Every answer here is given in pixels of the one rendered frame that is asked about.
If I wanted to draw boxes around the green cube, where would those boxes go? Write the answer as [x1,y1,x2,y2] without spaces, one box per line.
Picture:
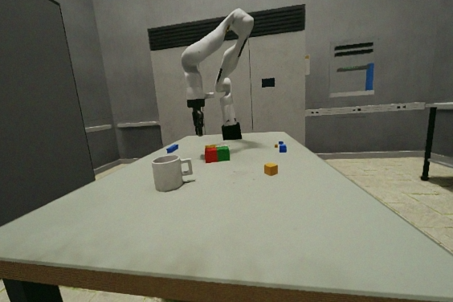
[216,146,230,162]

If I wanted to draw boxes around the red cube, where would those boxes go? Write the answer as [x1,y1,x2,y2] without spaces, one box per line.
[205,147,218,163]

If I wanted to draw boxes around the grey mug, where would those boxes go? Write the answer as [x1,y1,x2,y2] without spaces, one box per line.
[152,155,193,192]

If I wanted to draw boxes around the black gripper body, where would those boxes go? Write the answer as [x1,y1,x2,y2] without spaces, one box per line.
[187,99,205,120]

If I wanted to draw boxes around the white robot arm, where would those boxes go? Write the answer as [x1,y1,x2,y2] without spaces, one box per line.
[182,9,254,126]

